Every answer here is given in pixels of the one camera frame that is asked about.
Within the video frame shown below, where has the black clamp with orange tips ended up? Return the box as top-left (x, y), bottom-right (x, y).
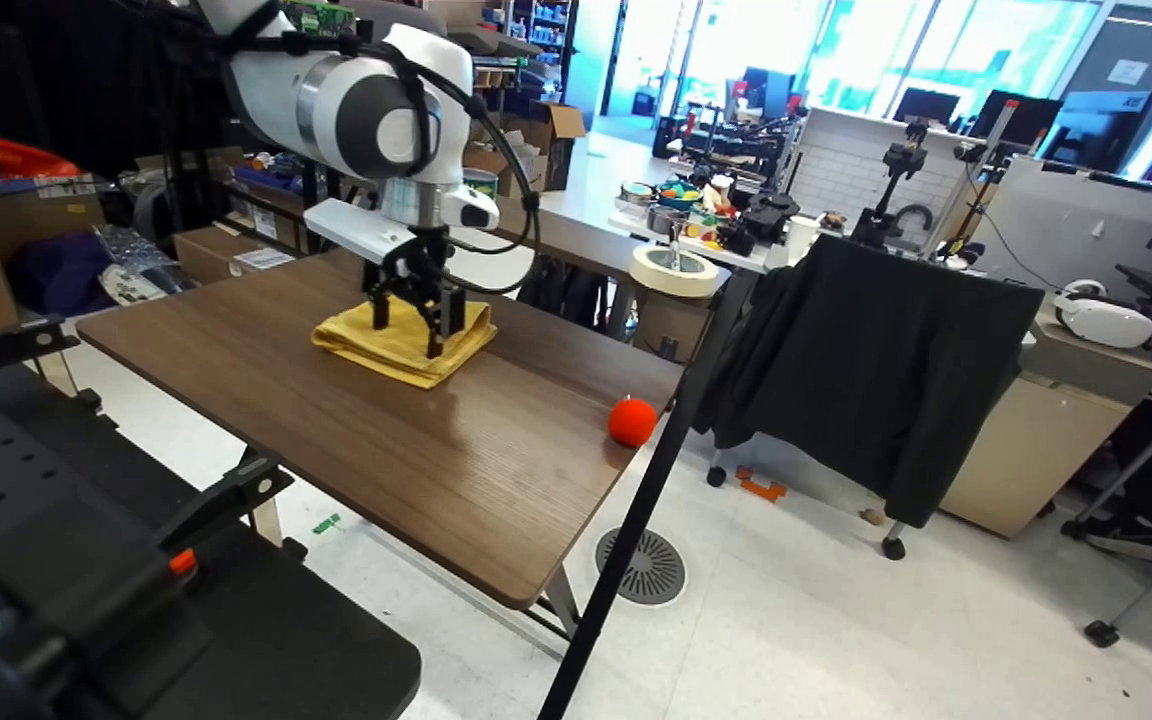
top-left (0, 337), bottom-right (287, 720)

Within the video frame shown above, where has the white VR headset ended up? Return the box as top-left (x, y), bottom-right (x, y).
top-left (1051, 282), bottom-right (1152, 349)

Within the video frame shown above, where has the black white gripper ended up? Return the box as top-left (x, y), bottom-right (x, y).
top-left (303, 180), bottom-right (501, 360)

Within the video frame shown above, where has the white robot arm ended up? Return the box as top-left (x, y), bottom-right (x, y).
top-left (195, 0), bottom-right (501, 357)

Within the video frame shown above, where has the black tripod pole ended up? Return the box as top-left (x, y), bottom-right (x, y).
top-left (536, 271), bottom-right (756, 720)

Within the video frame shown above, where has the red plush tomato toy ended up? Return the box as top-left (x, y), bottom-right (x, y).
top-left (610, 398), bottom-right (660, 448)

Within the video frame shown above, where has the cardboard box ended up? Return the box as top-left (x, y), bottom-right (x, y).
top-left (501, 103), bottom-right (586, 192)

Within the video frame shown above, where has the black cloth draped cart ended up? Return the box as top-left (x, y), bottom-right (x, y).
top-left (692, 241), bottom-right (1045, 528)

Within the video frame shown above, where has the white masking tape roll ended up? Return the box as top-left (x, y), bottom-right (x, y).
top-left (629, 245), bottom-right (728, 300)

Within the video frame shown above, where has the yellow towel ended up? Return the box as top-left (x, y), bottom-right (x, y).
top-left (312, 300), bottom-right (495, 390)

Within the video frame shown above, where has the round floor drain grate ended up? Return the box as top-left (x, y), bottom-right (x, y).
top-left (620, 531), bottom-right (685, 605)

